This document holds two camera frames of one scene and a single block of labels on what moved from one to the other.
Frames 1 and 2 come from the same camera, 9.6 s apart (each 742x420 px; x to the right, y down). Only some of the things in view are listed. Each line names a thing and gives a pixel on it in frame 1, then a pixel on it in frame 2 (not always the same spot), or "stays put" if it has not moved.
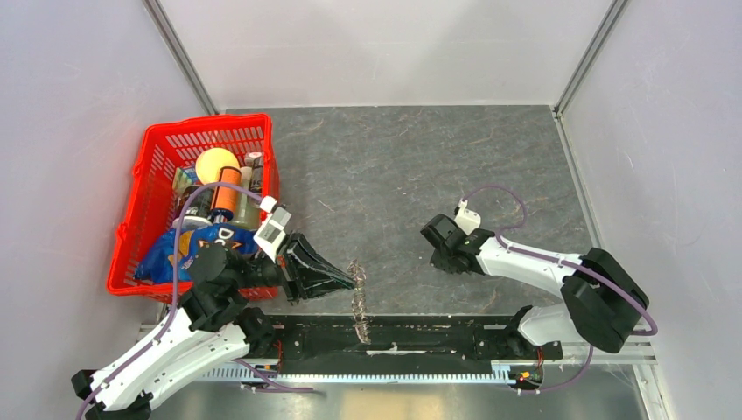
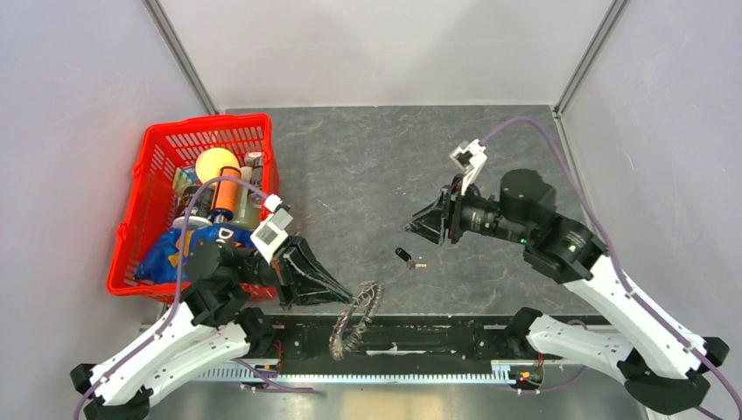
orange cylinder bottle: x=226 y=198 stays put
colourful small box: x=185 y=178 stays put
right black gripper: x=438 y=262 → x=428 y=221
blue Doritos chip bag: x=156 y=261 stays put
